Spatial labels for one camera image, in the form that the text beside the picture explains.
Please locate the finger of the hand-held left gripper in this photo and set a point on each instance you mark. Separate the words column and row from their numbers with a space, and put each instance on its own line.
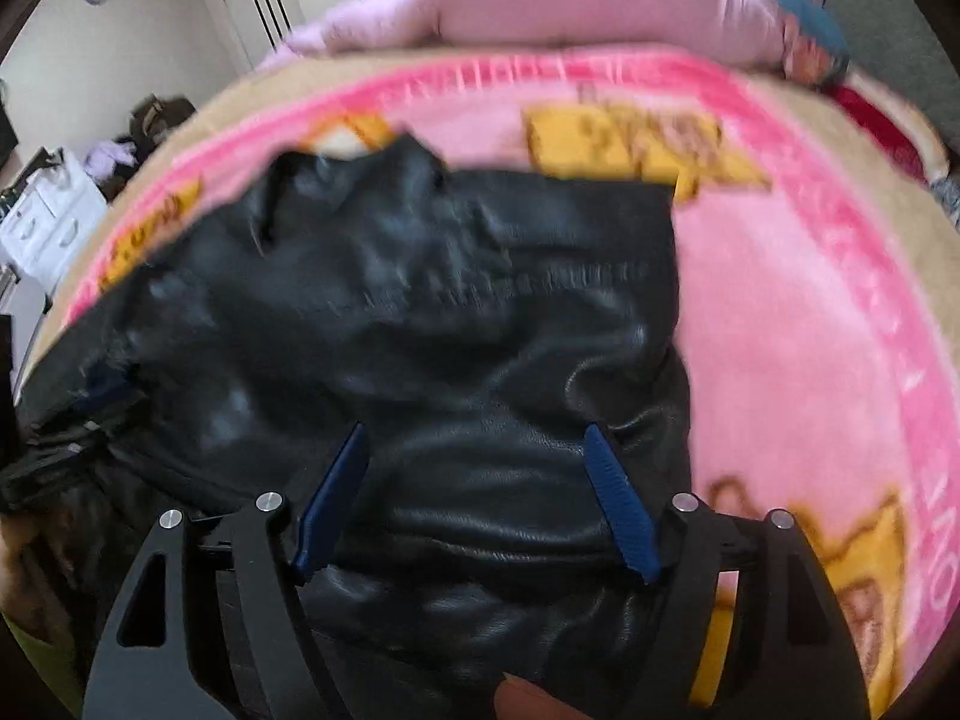
column 112, row 394

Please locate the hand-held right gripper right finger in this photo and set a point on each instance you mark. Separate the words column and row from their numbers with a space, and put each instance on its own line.
column 619, row 499

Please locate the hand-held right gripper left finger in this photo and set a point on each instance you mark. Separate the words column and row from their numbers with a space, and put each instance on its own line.
column 330, row 499

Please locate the black leather jacket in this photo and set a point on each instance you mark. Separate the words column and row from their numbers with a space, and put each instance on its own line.
column 450, row 315

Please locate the person's left forearm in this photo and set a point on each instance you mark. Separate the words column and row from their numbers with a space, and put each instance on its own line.
column 34, row 660

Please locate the person's right hand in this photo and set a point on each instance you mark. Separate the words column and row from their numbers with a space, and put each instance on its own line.
column 532, row 701

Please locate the white drawer cabinet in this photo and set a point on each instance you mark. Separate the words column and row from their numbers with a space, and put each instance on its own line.
column 45, row 217

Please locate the purple cloth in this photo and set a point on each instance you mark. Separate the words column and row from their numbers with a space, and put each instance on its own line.
column 109, row 159

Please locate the pink printed blanket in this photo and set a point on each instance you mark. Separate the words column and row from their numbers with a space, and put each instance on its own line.
column 787, row 315

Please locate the dark bag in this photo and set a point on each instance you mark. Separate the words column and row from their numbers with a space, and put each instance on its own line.
column 157, row 118

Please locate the beige bed sheet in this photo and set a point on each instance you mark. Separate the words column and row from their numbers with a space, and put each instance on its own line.
column 247, row 94

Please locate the blue patterned pillow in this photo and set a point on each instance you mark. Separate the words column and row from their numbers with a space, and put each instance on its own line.
column 946, row 199

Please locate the red pillow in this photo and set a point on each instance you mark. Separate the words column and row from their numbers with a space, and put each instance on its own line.
column 885, row 127

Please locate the lilac quilt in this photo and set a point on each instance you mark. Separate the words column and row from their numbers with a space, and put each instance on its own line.
column 562, row 0

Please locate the teal floral pillow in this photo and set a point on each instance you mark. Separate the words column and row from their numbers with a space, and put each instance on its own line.
column 810, row 22

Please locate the grey quilted headboard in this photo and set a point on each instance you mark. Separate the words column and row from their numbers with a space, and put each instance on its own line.
column 877, row 15

